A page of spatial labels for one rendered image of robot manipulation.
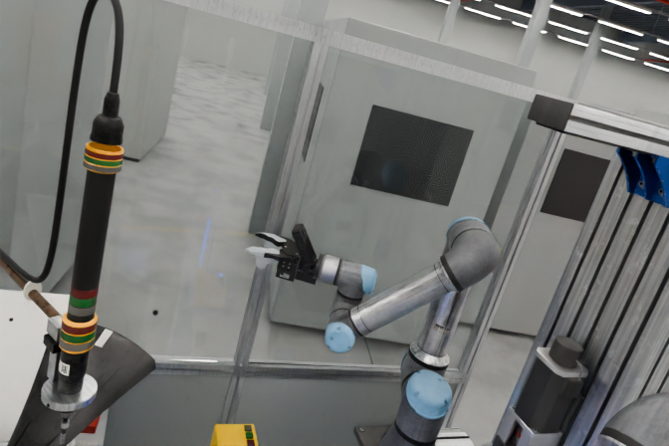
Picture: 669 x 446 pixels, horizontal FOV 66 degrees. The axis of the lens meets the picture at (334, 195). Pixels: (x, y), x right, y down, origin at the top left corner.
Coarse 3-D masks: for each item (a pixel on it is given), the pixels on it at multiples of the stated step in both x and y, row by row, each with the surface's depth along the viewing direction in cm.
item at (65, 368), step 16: (112, 96) 61; (112, 112) 61; (96, 128) 61; (112, 128) 61; (112, 144) 62; (64, 352) 69; (64, 368) 70; (80, 368) 71; (64, 384) 71; (80, 384) 72
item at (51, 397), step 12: (48, 324) 72; (60, 324) 72; (48, 336) 72; (48, 348) 72; (60, 348) 71; (48, 372) 73; (48, 384) 72; (84, 384) 74; (96, 384) 74; (48, 396) 70; (60, 396) 71; (72, 396) 71; (84, 396) 72; (60, 408) 70; (72, 408) 70
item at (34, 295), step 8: (0, 264) 82; (8, 272) 81; (16, 272) 80; (16, 280) 79; (24, 280) 79; (32, 296) 76; (40, 296) 76; (40, 304) 75; (48, 304) 75; (48, 312) 74; (56, 312) 74
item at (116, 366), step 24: (96, 336) 93; (120, 336) 93; (48, 360) 93; (96, 360) 90; (120, 360) 90; (144, 360) 90; (120, 384) 88; (24, 408) 89; (48, 408) 87; (96, 408) 85; (24, 432) 85; (48, 432) 84; (72, 432) 83
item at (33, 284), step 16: (96, 0) 62; (112, 0) 59; (80, 32) 64; (80, 48) 64; (80, 64) 65; (112, 64) 60; (112, 80) 60; (64, 144) 68; (64, 160) 69; (64, 176) 69; (64, 192) 70; (0, 256) 83; (48, 256) 73; (48, 272) 74; (32, 288) 77
